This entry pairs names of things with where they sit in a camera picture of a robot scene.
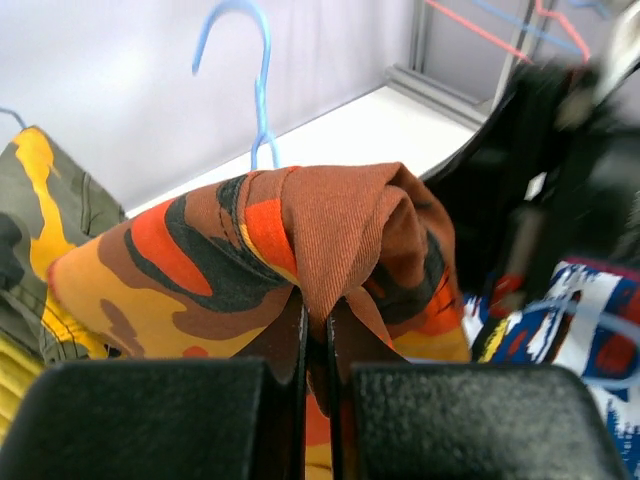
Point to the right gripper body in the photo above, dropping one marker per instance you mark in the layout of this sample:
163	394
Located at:
550	176

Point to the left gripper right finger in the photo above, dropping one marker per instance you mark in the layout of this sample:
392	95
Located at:
391	419

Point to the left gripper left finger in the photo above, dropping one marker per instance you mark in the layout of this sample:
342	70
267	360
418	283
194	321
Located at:
241	418

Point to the blue white patterned trousers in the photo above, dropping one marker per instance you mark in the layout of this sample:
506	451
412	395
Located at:
568	329

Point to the orange brown camouflage trousers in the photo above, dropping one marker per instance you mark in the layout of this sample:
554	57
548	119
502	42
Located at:
202	274

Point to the blue hanger with orange trousers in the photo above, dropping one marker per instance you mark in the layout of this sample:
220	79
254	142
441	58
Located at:
264	135

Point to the blue hanger with camo trousers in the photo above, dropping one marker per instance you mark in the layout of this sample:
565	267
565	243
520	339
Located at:
15	116

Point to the grey yellow camouflage trousers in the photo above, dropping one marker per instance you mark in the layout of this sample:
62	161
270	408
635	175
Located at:
49	206

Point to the right aluminium frame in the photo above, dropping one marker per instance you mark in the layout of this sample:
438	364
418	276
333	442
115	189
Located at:
475	84

